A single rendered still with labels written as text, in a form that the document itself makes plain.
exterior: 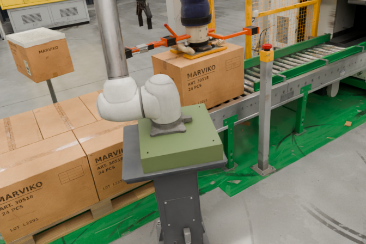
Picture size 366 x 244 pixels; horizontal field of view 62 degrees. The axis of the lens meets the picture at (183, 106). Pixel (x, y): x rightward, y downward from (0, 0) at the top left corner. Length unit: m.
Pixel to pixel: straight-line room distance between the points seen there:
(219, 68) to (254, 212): 1.05
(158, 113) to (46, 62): 2.04
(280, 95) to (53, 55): 2.19
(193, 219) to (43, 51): 2.21
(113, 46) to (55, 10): 7.98
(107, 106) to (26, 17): 8.00
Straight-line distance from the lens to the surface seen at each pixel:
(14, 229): 2.28
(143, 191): 2.48
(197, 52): 2.28
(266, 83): 2.21
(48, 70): 3.36
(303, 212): 2.34
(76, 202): 2.26
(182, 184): 1.69
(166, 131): 1.52
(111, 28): 1.46
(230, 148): 2.51
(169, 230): 1.91
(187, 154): 1.43
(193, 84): 2.20
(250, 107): 2.47
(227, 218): 2.25
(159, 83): 1.42
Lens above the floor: 1.65
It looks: 27 degrees down
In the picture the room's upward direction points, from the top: 6 degrees counter-clockwise
